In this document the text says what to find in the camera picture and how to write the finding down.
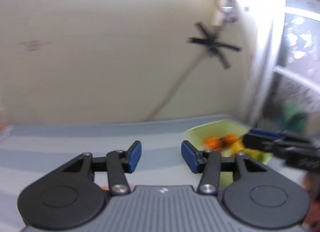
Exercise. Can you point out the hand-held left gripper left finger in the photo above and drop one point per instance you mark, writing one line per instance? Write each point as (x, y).
(134, 155)

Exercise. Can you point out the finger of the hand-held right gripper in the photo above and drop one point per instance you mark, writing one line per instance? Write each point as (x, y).
(265, 144)
(287, 137)

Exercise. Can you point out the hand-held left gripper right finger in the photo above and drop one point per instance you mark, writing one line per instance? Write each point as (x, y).
(188, 155)

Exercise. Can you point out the light green plastic basin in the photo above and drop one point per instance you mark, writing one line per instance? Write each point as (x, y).
(200, 132)

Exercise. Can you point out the pile of mixed cherry tomatoes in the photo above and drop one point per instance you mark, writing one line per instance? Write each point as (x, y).
(212, 142)

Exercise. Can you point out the green bucket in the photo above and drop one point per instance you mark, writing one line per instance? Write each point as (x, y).
(296, 117)

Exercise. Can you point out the yellow lemon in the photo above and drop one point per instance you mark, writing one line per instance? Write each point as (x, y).
(237, 147)

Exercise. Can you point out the striped grey tablecloth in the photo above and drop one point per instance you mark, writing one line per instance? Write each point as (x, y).
(75, 142)

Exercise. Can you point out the frosted glass sliding door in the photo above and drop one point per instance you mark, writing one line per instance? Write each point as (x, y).
(295, 46)

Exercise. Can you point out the black tape cross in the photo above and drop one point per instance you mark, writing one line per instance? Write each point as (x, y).
(212, 44)

